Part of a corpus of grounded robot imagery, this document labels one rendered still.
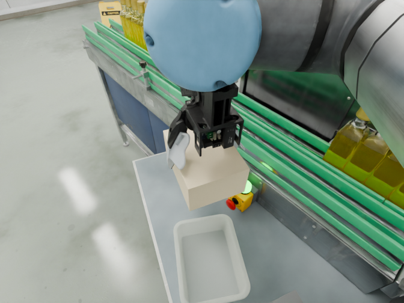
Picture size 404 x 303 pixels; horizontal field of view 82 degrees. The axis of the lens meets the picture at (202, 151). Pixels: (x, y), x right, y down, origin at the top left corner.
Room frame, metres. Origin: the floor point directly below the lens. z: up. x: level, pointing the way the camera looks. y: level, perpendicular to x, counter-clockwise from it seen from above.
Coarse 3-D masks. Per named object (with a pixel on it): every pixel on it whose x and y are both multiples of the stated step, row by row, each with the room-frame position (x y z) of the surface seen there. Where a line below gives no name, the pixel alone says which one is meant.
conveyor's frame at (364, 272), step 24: (96, 48) 1.36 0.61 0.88; (120, 72) 1.12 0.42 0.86; (144, 96) 0.95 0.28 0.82; (168, 120) 0.81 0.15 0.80; (264, 192) 0.41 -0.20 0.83; (288, 216) 0.34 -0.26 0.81; (312, 216) 0.30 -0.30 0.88; (312, 240) 0.27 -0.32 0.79; (336, 240) 0.24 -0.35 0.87; (336, 264) 0.21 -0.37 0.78; (360, 264) 0.19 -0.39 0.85; (360, 288) 0.16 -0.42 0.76
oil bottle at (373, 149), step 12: (372, 132) 0.42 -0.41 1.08; (372, 144) 0.38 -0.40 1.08; (384, 144) 0.37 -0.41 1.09; (360, 156) 0.38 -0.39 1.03; (372, 156) 0.37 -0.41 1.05; (384, 156) 0.36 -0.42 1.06; (348, 168) 0.39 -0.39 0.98; (360, 168) 0.37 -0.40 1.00; (372, 168) 0.36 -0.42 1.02; (360, 180) 0.36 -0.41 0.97
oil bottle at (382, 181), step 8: (392, 152) 0.36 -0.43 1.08; (384, 160) 0.35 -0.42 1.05; (392, 160) 0.34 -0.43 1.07; (376, 168) 0.36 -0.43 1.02; (384, 168) 0.34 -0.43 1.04; (392, 168) 0.34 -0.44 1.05; (400, 168) 0.33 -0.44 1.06; (376, 176) 0.34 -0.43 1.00; (384, 176) 0.34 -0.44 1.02; (392, 176) 0.33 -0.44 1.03; (400, 176) 0.32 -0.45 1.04; (368, 184) 0.35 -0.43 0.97; (376, 184) 0.34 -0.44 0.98; (384, 184) 0.33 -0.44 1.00; (392, 184) 0.32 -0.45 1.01; (376, 192) 0.33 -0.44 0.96; (384, 192) 0.32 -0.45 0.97
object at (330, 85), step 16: (240, 80) 0.91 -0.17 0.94; (256, 80) 0.86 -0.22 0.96; (272, 80) 0.81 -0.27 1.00; (288, 80) 0.76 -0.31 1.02; (304, 80) 0.72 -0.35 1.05; (320, 80) 0.68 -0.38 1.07; (336, 80) 0.65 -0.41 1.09; (256, 96) 0.85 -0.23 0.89; (272, 96) 0.79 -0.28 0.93; (288, 96) 0.75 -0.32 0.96; (304, 96) 0.70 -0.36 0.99; (320, 96) 0.67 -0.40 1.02; (336, 96) 0.63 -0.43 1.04; (352, 96) 0.60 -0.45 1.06; (288, 112) 0.73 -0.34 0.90; (304, 112) 0.69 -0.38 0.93; (320, 112) 0.65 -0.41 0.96; (336, 112) 0.61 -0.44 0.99; (352, 112) 0.57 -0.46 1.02; (304, 128) 0.67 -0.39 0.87; (320, 128) 0.63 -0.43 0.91; (336, 128) 0.60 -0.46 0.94
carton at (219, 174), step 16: (192, 144) 0.33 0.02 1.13; (192, 160) 0.29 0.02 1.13; (208, 160) 0.29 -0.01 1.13; (224, 160) 0.29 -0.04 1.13; (240, 160) 0.29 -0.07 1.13; (176, 176) 0.30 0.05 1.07; (192, 176) 0.25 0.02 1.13; (208, 176) 0.25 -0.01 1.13; (224, 176) 0.25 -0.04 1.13; (240, 176) 0.26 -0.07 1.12; (192, 192) 0.22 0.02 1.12; (208, 192) 0.24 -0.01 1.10; (224, 192) 0.25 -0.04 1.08; (240, 192) 0.26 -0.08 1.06; (192, 208) 0.22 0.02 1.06
